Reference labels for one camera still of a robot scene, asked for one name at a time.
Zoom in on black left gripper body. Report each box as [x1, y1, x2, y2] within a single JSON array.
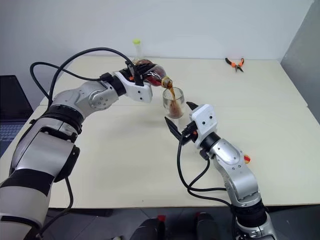
[[119, 64, 138, 81]]

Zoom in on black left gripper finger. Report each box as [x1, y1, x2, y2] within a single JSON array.
[[134, 63, 158, 76]]

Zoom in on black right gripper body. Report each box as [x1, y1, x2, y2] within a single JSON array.
[[181, 121, 200, 146]]

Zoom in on dark soy sauce bottle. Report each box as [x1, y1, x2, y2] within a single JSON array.
[[132, 58, 174, 89]]

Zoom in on clear glass with cola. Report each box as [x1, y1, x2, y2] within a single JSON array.
[[161, 86, 188, 128]]

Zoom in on clear tube with yellow-green cap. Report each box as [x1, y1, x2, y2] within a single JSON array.
[[131, 38, 146, 60]]

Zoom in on orange and black pliers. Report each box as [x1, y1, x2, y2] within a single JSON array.
[[224, 57, 246, 74]]

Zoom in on dark rounded shape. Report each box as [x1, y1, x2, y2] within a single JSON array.
[[130, 217, 166, 240]]

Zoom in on dark laptop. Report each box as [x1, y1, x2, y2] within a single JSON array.
[[0, 74, 35, 153]]

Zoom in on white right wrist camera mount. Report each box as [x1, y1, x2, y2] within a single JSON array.
[[189, 104, 217, 151]]

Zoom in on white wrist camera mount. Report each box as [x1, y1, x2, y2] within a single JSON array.
[[189, 104, 217, 151], [113, 71, 154, 103]]

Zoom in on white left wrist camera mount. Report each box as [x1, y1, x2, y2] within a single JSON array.
[[113, 71, 154, 103]]

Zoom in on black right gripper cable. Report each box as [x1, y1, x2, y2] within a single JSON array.
[[176, 131, 228, 191]]

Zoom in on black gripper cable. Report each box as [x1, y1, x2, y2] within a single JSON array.
[[48, 46, 145, 101], [176, 131, 228, 191]]

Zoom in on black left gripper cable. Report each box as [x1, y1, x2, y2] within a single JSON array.
[[48, 46, 145, 101]]

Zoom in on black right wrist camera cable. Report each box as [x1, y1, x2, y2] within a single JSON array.
[[187, 149, 235, 207]]

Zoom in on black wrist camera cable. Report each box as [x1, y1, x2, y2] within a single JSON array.
[[29, 61, 111, 240], [187, 149, 235, 207]]

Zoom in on black left wrist camera cable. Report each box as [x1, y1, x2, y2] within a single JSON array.
[[29, 61, 111, 240]]

